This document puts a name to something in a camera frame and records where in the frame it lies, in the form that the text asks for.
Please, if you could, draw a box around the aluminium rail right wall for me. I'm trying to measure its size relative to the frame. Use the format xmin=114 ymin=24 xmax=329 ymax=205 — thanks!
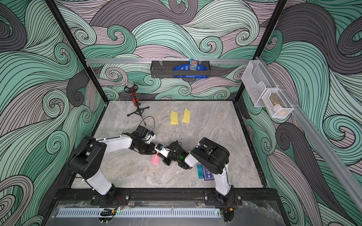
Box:
xmin=256 ymin=56 xmax=362 ymax=211

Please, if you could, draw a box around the aluminium rail back wall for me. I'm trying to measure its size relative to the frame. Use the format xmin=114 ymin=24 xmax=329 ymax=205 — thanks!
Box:
xmin=85 ymin=57 xmax=251 ymax=65

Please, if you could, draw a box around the black vertical frame post left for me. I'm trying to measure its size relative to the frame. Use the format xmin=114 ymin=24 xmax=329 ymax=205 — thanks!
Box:
xmin=45 ymin=0 xmax=109 ymax=104

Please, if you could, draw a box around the black vertical frame post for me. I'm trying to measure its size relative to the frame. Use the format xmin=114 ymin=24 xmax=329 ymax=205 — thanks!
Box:
xmin=45 ymin=0 xmax=109 ymax=104
xmin=233 ymin=0 xmax=288 ymax=101

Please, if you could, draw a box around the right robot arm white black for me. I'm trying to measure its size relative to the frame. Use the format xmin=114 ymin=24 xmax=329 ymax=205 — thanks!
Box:
xmin=155 ymin=137 xmax=232 ymax=198

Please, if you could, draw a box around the teal small card box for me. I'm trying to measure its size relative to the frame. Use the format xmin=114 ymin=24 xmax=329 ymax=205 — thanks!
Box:
xmin=197 ymin=164 xmax=204 ymax=179

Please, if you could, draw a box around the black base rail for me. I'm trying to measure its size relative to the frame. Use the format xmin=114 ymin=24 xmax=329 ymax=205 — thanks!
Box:
xmin=90 ymin=187 xmax=283 ymax=206

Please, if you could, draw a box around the white perforated cable duct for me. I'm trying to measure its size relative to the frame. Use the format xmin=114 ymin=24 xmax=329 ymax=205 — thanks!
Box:
xmin=55 ymin=208 xmax=221 ymax=218

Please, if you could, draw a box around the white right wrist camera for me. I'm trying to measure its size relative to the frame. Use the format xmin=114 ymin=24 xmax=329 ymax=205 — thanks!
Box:
xmin=155 ymin=144 xmax=170 ymax=158

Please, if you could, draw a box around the black tripod mic stand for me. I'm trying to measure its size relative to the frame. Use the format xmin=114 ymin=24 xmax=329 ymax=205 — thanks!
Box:
xmin=127 ymin=102 xmax=150 ymax=118

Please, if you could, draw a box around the black wall shelf basket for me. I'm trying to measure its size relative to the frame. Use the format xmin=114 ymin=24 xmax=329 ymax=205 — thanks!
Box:
xmin=150 ymin=59 xmax=211 ymax=78

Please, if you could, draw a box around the light yellow square paper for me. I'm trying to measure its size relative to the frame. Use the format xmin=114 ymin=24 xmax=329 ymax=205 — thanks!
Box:
xmin=170 ymin=111 xmax=179 ymax=125

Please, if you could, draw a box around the aluminium rail wall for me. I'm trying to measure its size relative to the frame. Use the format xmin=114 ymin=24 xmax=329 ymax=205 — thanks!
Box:
xmin=256 ymin=56 xmax=362 ymax=211
xmin=85 ymin=57 xmax=251 ymax=65

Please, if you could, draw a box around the black vertical frame post right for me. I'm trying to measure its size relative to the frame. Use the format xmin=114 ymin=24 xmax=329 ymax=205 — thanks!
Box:
xmin=233 ymin=0 xmax=288 ymax=101

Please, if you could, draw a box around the pink square paper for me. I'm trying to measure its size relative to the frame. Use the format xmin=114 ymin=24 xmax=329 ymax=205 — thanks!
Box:
xmin=150 ymin=154 xmax=161 ymax=165

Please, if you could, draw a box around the clear plastic wall bin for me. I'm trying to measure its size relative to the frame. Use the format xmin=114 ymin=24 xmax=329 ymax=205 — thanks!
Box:
xmin=241 ymin=60 xmax=276 ymax=107

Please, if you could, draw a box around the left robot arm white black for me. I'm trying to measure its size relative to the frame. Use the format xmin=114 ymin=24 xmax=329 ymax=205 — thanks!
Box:
xmin=67 ymin=125 xmax=156 ymax=195

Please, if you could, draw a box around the small clear bin with items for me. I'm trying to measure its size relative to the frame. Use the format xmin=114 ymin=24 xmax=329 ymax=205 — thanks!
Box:
xmin=262 ymin=88 xmax=293 ymax=119

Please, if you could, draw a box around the dark blue card deck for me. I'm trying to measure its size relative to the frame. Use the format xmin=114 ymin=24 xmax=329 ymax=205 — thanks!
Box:
xmin=202 ymin=165 xmax=215 ymax=181

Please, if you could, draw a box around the blue snack package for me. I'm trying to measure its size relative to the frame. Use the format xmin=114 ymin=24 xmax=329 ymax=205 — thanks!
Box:
xmin=173 ymin=59 xmax=207 ymax=78

